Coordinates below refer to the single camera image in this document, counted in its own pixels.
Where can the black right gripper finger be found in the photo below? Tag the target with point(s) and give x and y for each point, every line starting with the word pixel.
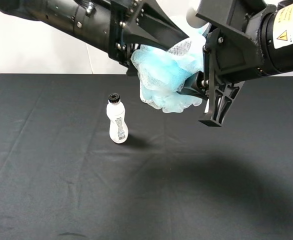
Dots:
pixel 196 86
pixel 219 92

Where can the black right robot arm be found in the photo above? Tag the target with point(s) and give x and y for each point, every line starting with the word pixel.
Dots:
pixel 275 35

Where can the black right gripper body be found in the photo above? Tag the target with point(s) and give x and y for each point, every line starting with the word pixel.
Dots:
pixel 235 50

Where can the small white bottle black cap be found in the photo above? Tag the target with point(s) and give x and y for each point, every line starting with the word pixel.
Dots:
pixel 115 111

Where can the blue white mesh bath loofah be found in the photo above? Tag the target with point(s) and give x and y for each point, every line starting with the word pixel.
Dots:
pixel 162 73

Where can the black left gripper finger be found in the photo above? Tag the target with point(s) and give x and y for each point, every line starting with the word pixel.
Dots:
pixel 152 27

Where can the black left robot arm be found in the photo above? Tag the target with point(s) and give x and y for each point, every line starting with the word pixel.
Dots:
pixel 86 20

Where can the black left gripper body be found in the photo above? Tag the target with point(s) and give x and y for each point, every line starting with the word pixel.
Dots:
pixel 121 43

